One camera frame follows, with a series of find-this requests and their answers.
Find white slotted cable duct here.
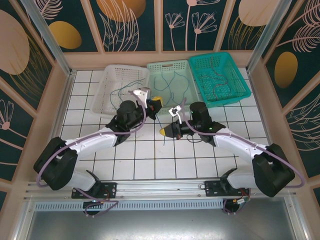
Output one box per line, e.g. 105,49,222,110
33,201,227,211

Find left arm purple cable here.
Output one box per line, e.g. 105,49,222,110
36,91,148,218

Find wires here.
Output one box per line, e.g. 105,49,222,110
210,55,230,101

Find aluminium frame post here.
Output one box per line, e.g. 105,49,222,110
19,0,77,78
246,0,300,73

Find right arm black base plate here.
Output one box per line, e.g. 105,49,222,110
204,180,251,198

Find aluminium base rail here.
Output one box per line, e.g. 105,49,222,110
23,178,298,201

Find aluminium side rail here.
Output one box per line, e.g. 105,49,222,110
41,71,77,151

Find black base electronics module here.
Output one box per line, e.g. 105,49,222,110
83,199,107,217

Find grey metal sheet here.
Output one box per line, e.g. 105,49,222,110
14,197,308,240

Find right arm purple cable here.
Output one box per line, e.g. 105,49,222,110
181,97,306,215

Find teal plastic basket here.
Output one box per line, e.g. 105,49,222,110
187,51,252,109

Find thin green wire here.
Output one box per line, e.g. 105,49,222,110
116,83,137,101
109,78,147,107

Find thin red wire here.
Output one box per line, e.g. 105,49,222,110
198,73,230,87

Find white plastic basket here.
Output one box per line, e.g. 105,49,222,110
89,63,151,118

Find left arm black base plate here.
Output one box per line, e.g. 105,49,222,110
71,182,118,200

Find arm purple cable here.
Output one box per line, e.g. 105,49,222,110
181,97,306,215
36,91,148,218

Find mint green plastic basket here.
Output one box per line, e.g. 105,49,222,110
146,59,201,116

